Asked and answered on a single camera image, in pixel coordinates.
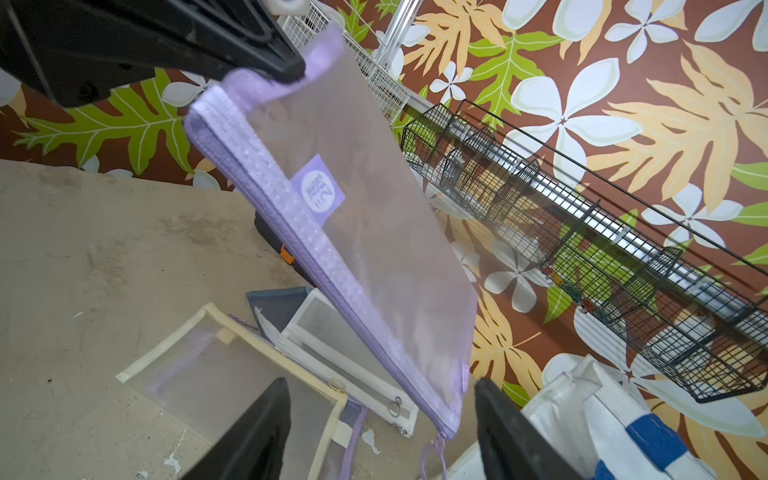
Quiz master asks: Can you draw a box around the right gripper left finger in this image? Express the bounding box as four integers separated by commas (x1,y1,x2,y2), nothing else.
183,378,291,480

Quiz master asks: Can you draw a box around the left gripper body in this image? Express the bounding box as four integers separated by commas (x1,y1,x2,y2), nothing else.
1,1,235,107

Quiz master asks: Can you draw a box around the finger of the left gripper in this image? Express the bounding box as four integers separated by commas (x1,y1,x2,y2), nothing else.
163,1,306,84

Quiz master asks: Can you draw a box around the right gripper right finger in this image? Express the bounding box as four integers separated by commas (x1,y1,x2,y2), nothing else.
474,379,579,480

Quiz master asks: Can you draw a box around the white Doraemon canvas bag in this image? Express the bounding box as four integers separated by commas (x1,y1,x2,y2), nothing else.
440,357,716,479

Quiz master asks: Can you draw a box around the white mesh pouch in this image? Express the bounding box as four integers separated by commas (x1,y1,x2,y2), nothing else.
273,288,419,437

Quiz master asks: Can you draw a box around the small dark grey pouch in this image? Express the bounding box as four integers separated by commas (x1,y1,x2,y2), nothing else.
246,287,311,344

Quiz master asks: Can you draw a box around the black plastic tool case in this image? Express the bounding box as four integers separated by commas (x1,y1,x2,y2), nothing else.
254,211,316,288

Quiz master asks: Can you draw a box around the white wire basket left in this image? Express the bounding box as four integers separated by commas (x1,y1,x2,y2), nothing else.
277,0,412,124

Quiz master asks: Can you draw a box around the black wire basket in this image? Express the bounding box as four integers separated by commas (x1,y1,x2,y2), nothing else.
400,101,767,403

